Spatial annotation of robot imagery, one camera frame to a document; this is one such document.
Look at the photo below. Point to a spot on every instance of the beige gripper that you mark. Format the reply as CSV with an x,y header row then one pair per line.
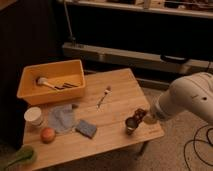
x,y
149,119

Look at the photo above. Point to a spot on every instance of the dark grape bunch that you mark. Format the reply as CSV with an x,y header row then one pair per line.
x,y
139,115

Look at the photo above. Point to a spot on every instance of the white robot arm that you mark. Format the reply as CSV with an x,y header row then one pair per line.
x,y
193,93

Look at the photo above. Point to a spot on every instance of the metal cup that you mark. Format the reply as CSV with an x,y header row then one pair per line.
x,y
131,125

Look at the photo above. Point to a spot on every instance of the white paper cup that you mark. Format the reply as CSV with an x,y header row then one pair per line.
x,y
33,115

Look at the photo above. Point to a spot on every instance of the wooden table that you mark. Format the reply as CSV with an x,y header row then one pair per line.
x,y
125,97

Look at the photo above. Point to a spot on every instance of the blue-grey sponge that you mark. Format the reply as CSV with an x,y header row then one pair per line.
x,y
86,129

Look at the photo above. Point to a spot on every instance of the small dark object by cloth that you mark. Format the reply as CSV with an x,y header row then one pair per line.
x,y
75,106

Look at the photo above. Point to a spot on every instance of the grey cloth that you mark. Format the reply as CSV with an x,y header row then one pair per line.
x,y
61,118

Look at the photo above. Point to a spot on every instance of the yellow plastic bin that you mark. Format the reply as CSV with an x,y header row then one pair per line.
x,y
68,75

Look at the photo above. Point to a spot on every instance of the red apple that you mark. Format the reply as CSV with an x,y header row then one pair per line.
x,y
47,135

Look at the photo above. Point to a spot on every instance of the metal pole with base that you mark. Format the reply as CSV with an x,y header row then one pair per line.
x,y
69,24

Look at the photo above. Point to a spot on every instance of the white-headed dish brush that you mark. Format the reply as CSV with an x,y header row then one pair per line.
x,y
42,81

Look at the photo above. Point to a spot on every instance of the green pear-shaped toy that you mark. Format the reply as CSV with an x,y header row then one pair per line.
x,y
25,155

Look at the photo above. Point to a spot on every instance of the black handle on shelf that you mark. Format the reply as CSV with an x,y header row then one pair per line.
x,y
173,60

